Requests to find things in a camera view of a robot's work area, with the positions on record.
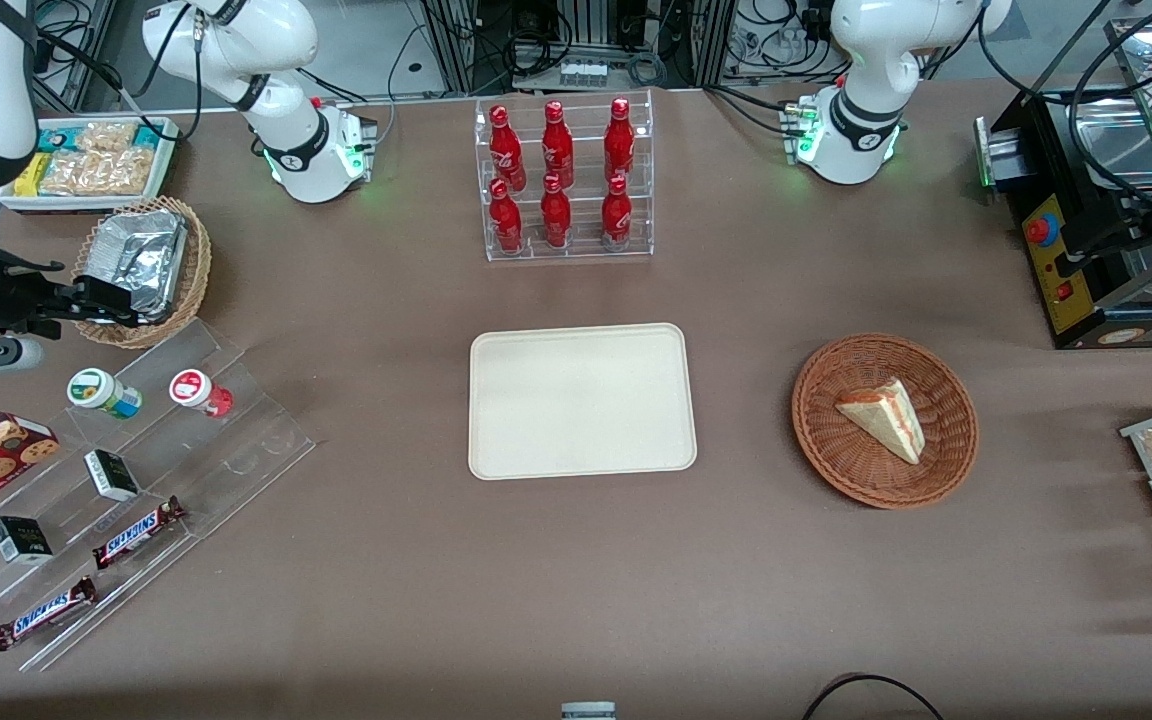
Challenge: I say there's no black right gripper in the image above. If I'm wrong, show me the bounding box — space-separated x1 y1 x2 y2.
0 262 144 337

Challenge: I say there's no green-lid yogurt cup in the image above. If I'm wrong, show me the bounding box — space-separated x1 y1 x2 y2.
67 367 144 420

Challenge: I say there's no silver foil tray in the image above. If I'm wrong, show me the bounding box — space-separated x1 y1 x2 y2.
73 209 188 327

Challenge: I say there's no white snack tray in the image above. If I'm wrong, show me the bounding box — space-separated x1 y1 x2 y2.
0 116 180 215

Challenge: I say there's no black machine with metal tray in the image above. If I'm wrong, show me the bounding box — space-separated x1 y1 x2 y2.
973 15 1152 351

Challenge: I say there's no beige plastic tray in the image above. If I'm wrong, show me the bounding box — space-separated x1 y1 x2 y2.
468 322 698 482

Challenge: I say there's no light wicker basket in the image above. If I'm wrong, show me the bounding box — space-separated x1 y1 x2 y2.
70 195 213 350

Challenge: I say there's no red-lid yogurt cup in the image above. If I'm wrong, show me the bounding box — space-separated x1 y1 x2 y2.
169 369 235 419

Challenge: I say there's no clear bag of crackers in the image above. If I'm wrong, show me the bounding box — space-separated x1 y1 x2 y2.
39 120 155 198

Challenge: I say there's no yellow green snack packet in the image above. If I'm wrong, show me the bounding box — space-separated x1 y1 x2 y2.
13 151 52 198

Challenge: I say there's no teal snack packet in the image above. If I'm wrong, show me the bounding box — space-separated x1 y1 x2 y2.
36 124 165 153

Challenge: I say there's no small black box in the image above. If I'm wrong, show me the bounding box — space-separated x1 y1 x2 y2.
83 448 141 503
0 515 55 566

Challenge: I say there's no clear acrylic stepped display stand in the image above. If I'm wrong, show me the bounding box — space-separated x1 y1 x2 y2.
0 318 318 673

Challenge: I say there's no Snickers bar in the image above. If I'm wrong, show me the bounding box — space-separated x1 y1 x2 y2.
91 496 188 572
0 575 99 653

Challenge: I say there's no wrapped sandwich wedge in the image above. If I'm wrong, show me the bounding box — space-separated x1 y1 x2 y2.
835 377 927 466

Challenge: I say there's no red cola bottle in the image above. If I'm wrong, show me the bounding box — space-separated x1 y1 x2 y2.
488 104 526 193
539 174 574 250
603 97 636 183
488 178 525 254
600 175 634 248
541 100 576 189

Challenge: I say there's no brown wicker basket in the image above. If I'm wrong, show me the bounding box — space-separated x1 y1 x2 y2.
791 332 980 511

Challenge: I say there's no clear acrylic bottle rack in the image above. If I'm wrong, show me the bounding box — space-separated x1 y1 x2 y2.
474 88 655 263

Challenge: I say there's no black cable loop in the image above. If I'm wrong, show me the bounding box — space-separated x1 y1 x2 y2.
800 672 948 720

